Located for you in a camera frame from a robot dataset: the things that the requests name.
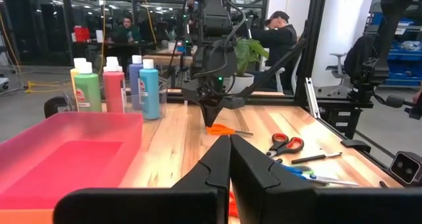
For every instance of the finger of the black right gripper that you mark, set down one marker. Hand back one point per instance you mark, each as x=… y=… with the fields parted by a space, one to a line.
x=207 y=113
x=216 y=113

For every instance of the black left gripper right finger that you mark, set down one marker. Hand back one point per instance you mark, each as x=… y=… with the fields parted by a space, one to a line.
x=254 y=174

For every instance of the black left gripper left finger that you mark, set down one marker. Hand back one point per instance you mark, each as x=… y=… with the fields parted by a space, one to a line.
x=214 y=171

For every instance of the teal paint bottle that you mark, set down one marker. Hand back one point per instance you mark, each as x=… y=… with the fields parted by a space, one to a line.
x=150 y=95

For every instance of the dark blue paint bottle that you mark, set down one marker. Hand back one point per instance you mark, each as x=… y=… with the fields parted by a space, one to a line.
x=134 y=85

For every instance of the red paint bottle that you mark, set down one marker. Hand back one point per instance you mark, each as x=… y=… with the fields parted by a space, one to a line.
x=113 y=92

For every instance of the white paint bottle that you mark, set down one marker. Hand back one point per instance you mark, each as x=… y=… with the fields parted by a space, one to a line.
x=112 y=60

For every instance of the green paint bottle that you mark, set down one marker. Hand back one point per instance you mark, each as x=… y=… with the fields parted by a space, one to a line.
x=87 y=92

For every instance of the yellow paint bottle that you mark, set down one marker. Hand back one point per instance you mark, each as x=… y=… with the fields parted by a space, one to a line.
x=78 y=60

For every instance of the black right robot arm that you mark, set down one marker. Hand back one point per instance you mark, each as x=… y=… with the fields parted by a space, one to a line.
x=214 y=19

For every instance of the neighbour station robot arm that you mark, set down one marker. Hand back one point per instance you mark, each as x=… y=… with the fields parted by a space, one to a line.
x=372 y=72

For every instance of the clear plastic container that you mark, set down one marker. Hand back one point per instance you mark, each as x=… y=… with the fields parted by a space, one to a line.
x=163 y=95

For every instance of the green potted plant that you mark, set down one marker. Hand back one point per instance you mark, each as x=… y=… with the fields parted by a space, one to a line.
x=247 y=52

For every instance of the person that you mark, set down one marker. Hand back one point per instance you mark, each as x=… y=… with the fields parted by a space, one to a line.
x=127 y=33
x=280 y=36

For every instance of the white office chair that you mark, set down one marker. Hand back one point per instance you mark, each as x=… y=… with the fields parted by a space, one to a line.
x=339 y=69

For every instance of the small red box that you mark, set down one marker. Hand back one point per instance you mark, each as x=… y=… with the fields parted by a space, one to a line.
x=81 y=34

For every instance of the pink-red translucent plastic tray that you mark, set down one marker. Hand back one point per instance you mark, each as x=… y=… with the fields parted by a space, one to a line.
x=66 y=158

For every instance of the blue storage bins shelf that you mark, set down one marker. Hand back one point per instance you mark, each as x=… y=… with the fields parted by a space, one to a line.
x=405 y=56

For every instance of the black aluminium rig frame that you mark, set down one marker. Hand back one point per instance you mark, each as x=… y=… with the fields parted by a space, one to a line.
x=310 y=52

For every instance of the small black depth camera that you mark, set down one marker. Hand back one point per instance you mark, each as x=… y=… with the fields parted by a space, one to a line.
x=407 y=168

